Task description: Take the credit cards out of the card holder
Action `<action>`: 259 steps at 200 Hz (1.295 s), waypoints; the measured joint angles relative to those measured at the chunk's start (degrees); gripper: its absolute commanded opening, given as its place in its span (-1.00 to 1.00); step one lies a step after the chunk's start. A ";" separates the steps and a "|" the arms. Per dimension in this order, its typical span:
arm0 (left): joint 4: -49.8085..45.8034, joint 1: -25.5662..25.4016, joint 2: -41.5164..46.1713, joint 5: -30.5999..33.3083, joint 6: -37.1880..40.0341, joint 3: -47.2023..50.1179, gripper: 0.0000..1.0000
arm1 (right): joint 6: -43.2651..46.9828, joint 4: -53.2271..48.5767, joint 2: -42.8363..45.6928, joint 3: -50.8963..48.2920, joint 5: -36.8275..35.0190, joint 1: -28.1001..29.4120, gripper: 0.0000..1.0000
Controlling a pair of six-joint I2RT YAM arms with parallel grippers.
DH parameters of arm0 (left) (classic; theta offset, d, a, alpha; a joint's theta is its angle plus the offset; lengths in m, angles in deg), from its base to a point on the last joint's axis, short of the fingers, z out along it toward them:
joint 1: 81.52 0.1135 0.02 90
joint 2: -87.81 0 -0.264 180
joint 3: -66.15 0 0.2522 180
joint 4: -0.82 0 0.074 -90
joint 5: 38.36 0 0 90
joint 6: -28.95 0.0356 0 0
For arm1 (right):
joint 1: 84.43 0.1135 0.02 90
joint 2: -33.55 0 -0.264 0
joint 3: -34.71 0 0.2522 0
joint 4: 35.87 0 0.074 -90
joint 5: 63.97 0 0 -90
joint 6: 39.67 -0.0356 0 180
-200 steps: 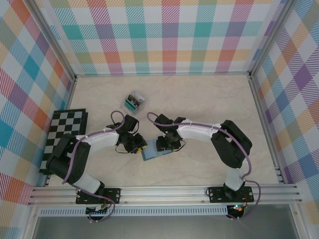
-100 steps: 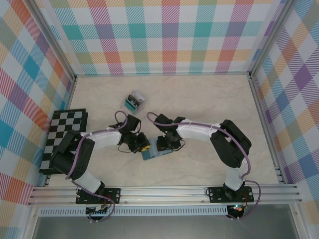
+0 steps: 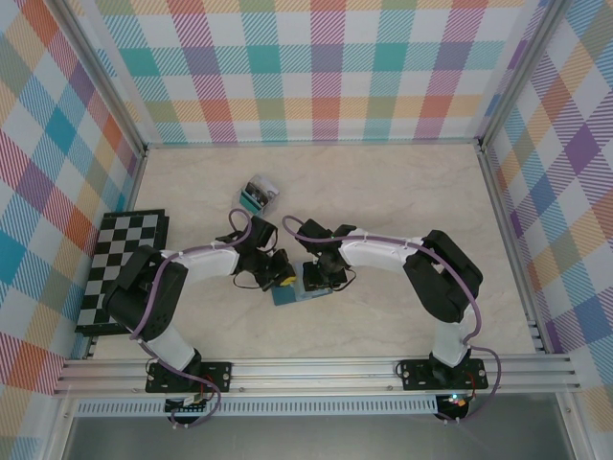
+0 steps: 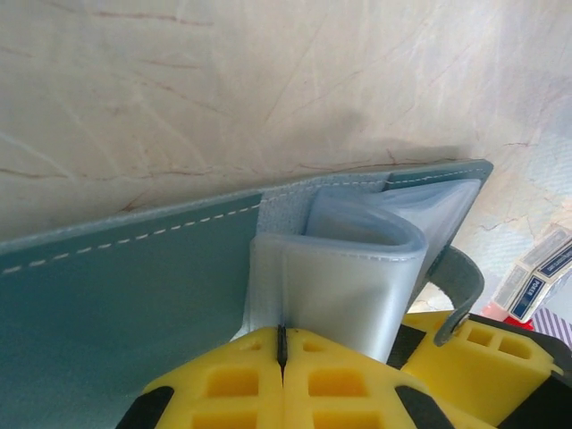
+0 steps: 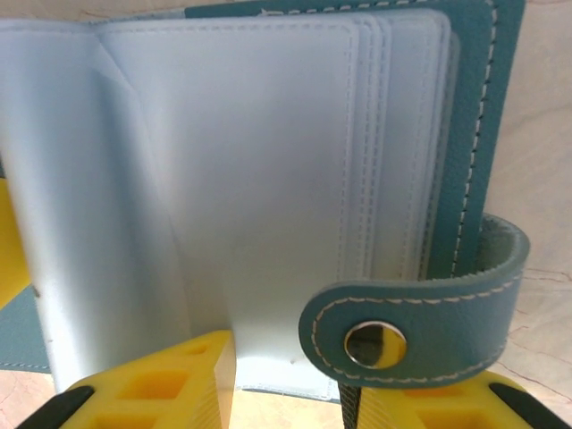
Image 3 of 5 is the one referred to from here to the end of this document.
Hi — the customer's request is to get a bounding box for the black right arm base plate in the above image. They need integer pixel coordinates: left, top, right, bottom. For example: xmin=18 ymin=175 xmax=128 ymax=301
xmin=399 ymin=356 xmax=489 ymax=392

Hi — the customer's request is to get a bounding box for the dark brown card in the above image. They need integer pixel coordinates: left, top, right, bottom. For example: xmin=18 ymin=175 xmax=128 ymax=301
xmin=243 ymin=179 xmax=269 ymax=202

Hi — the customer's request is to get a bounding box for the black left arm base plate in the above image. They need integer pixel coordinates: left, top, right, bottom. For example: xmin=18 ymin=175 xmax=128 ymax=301
xmin=146 ymin=361 xmax=234 ymax=395

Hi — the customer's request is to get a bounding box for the slotted grey cable duct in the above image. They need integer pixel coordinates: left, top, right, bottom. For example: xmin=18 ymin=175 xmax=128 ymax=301
xmin=75 ymin=400 xmax=441 ymax=419

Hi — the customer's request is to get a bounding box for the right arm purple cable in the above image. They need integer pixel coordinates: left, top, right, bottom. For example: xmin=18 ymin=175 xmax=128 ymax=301
xmin=281 ymin=215 xmax=503 ymax=426

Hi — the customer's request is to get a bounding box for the grey metal panel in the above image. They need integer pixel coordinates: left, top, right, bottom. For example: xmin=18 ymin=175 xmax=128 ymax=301
xmin=61 ymin=414 xmax=576 ymax=460

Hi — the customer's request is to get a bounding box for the wide aluminium mounting rail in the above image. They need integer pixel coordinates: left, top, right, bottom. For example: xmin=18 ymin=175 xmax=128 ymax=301
xmin=51 ymin=353 xmax=584 ymax=398

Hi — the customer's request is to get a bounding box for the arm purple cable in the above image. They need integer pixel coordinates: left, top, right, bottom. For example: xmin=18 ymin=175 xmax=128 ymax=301
xmin=128 ymin=208 xmax=255 ymax=428
xmin=281 ymin=215 xmax=503 ymax=426

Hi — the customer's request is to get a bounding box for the aluminium frame leg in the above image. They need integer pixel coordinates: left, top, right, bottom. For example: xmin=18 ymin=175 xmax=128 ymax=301
xmin=46 ymin=395 xmax=74 ymax=460
xmin=555 ymin=392 xmax=583 ymax=460

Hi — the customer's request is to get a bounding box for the teal card holder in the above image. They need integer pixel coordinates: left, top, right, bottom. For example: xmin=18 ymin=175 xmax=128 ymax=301
xmin=270 ymin=262 xmax=335 ymax=309

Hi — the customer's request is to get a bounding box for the thin aluminium wall rail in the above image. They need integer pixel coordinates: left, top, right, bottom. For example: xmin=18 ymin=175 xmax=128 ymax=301
xmin=143 ymin=137 xmax=483 ymax=150

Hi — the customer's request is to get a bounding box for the black silver chessboard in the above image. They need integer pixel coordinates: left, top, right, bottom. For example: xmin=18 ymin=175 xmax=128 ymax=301
xmin=75 ymin=207 xmax=171 ymax=336

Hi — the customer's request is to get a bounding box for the aluminium side rail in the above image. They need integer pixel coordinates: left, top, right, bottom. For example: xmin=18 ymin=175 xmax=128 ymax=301
xmin=477 ymin=146 xmax=548 ymax=355

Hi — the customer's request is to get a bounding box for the clear plastic box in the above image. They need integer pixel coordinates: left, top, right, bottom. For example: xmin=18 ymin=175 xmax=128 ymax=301
xmin=237 ymin=174 xmax=282 ymax=216

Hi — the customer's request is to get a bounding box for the aluminium corner post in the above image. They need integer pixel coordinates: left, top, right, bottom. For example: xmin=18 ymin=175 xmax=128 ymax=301
xmin=56 ymin=0 xmax=148 ymax=157
xmin=477 ymin=0 xmax=564 ymax=150

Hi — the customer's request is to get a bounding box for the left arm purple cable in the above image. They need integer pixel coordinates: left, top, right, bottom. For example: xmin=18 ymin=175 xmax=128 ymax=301
xmin=128 ymin=208 xmax=255 ymax=428

